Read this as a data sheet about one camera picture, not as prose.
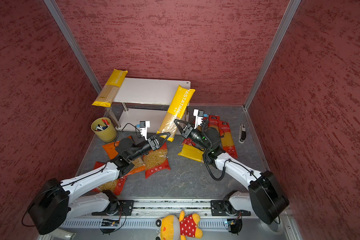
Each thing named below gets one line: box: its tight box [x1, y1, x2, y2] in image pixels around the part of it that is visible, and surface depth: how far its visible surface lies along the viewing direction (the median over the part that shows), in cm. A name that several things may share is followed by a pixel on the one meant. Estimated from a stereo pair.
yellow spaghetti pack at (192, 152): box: [177, 143, 205, 163], surface depth 94 cm
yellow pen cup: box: [91, 117, 117, 142], surface depth 94 cm
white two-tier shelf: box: [108, 77, 191, 135], surface depth 76 cm
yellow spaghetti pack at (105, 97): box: [91, 69, 128, 108], surface depth 81 cm
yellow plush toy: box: [155, 210, 203, 240], surface depth 66 cm
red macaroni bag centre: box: [143, 142, 171, 179], surface depth 87 cm
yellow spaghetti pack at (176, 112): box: [156, 85, 196, 142], surface depth 70 cm
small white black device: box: [239, 123, 247, 144], surface depth 102 cm
